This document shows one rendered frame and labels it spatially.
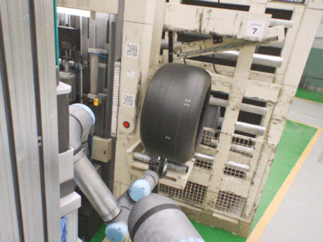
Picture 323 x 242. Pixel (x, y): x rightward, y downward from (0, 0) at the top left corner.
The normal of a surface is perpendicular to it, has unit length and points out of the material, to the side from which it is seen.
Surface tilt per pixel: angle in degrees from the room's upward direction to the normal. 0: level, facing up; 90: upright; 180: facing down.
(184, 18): 90
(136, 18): 90
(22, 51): 90
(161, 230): 25
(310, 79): 90
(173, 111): 69
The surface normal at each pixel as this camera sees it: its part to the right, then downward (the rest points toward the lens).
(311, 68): -0.62, 0.22
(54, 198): 0.78, 0.32
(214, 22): -0.30, 0.32
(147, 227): -0.55, -0.61
